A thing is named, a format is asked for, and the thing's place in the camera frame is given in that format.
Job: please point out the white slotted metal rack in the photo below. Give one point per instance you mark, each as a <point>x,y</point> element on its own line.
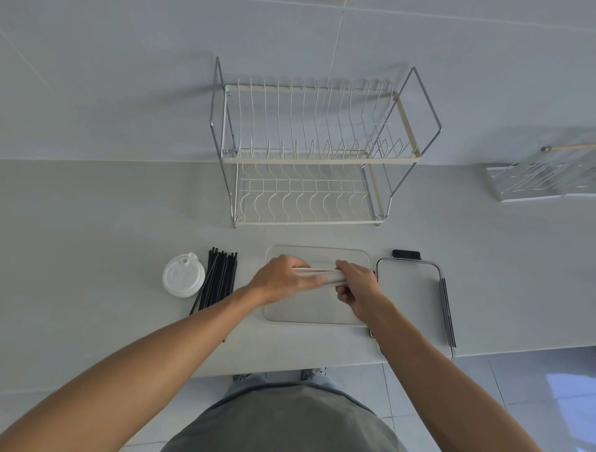
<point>526,184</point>

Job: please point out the person's right hand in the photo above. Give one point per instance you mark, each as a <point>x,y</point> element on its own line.
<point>365,291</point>

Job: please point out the person's left thumb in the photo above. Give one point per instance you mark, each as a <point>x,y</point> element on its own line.
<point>311,281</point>

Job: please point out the clear lid with black clips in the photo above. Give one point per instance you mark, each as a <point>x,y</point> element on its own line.
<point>409,298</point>

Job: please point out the person's left forearm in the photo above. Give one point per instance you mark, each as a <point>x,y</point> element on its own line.
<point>139,363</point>

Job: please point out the person's grey shoe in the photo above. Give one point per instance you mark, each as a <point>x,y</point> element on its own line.
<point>242,377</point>
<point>313,372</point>

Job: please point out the person's blue jeans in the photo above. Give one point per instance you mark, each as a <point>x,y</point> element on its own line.
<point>260,384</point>

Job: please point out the white plastic cup lid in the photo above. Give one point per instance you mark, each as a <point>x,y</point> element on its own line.
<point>182,277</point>

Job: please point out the person's right thumb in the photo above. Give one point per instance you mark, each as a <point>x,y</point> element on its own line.
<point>343,295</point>

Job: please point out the person's left hand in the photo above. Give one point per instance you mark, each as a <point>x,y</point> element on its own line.
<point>274,279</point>

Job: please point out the clear glass food container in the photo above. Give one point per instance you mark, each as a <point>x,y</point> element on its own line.
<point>307,305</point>

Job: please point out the person's grey shirt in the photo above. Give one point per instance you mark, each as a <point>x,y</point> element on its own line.
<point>284,419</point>

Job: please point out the bundle of black chopsticks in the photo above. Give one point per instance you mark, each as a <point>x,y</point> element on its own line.
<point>219,279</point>

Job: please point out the person's right forearm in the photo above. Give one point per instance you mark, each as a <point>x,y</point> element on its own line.
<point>433,377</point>

